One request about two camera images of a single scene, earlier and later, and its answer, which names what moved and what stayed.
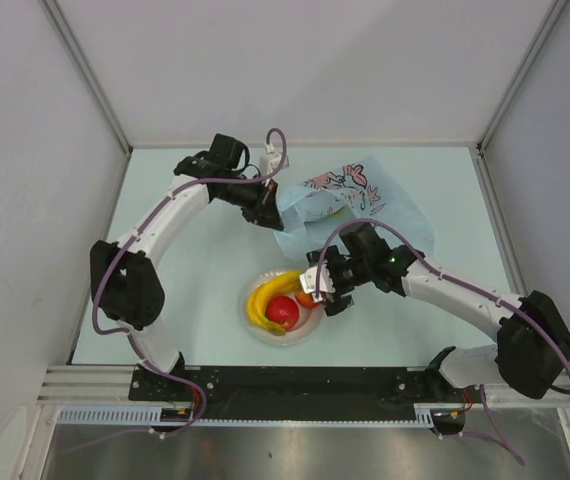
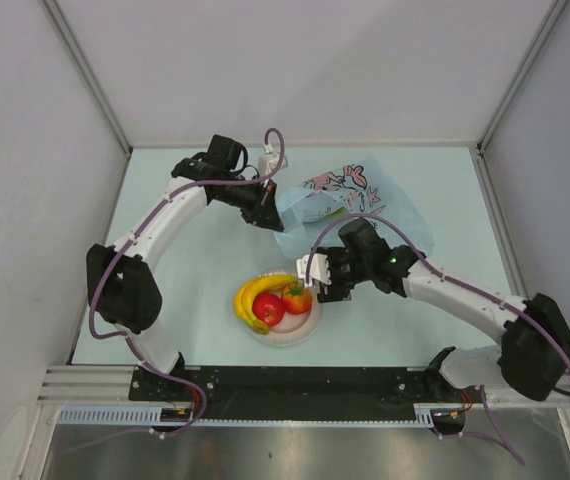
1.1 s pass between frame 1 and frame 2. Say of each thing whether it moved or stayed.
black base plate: stayed
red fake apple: moved
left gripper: stayed
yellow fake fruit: moved
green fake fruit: stayed
